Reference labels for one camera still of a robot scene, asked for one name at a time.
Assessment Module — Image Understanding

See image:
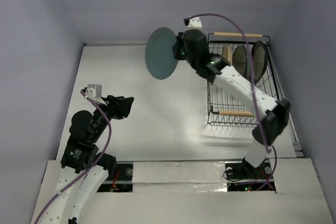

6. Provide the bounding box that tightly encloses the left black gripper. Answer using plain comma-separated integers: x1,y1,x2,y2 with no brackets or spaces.
91,93,133,141

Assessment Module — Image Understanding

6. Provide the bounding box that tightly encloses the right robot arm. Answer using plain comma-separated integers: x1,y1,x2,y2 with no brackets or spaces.
173,29,290,178

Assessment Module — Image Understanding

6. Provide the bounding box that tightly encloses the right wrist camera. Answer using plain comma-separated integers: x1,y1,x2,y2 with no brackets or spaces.
184,17,203,30

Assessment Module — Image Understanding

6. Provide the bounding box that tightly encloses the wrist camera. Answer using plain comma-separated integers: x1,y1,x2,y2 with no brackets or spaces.
84,84,105,104
184,17,203,30

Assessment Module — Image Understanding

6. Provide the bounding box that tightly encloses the beige floral plate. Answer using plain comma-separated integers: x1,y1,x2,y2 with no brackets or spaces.
222,44,233,63

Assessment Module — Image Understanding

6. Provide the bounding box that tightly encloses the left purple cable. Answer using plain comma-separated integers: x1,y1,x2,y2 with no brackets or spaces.
30,89,113,224

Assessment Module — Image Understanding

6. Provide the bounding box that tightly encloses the grey patterned plate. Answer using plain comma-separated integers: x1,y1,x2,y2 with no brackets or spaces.
232,45,248,78

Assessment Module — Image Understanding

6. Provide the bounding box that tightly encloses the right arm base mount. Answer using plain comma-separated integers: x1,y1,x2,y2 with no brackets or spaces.
223,160,272,182

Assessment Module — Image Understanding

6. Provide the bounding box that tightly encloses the dark rimmed plate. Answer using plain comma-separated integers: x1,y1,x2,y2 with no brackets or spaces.
251,40,269,83

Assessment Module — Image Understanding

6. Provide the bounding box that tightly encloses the teal blue plate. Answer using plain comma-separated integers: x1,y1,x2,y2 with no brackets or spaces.
145,27,178,80

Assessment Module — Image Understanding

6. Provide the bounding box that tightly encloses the black wire dish rack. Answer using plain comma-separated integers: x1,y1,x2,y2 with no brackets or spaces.
207,33,284,127

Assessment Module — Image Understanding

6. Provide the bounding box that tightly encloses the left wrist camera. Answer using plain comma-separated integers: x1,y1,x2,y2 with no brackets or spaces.
84,84,105,104

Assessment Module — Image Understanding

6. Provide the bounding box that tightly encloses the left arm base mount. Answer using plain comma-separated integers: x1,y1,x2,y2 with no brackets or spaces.
110,163,133,182

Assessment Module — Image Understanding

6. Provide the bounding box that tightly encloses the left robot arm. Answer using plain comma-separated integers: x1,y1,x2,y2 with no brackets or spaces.
35,94,134,223

